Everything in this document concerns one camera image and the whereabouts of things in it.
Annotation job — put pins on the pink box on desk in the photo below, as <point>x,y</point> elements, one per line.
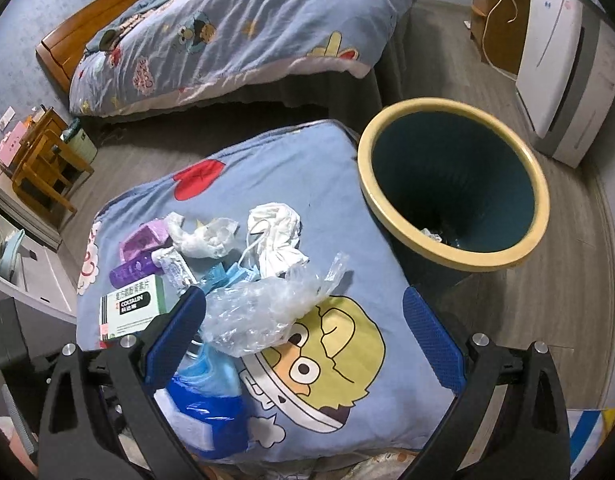
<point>11,143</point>

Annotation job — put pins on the small green trash bin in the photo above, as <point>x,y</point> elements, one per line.
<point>76,138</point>

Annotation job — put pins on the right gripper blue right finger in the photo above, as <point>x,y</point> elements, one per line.
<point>438,346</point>

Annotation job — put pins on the white air purifier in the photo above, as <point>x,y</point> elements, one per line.
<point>566,79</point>

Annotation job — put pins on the cartoon print blue cushion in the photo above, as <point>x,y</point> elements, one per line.
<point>304,351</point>

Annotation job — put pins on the wooden desk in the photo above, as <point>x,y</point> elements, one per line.
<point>38,122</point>

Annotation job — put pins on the purple spray bottle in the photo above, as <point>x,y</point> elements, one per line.
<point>134,270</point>

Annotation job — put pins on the purple tissue packet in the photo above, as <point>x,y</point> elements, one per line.
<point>149,236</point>

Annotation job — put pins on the strawberry milk carton box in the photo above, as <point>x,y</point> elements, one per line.
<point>588,430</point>

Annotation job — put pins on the wooden side cabinet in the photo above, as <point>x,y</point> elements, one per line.
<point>498,29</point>

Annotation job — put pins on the blue face mask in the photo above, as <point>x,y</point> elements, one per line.
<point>218,276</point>
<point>209,372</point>

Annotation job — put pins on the clear plastic packaging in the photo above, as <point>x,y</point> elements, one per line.
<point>249,317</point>

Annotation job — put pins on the bed with cartoon duvet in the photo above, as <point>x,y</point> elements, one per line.
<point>163,54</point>

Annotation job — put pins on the green Coltalin medicine box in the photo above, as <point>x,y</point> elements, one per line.
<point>130,309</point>

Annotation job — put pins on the blue wet wipes pack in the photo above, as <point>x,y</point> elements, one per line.
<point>212,427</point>

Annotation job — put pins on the yellow rimmed teal trash bin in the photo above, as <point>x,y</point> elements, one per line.
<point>459,191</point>

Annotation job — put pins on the wooden headboard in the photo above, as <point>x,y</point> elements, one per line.
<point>60,51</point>

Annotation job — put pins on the wooden chair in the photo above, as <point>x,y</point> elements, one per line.
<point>46,174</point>

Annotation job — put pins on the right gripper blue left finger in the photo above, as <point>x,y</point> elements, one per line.
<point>168,336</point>

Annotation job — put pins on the small white blue wrapper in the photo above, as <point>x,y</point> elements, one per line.
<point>175,269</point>

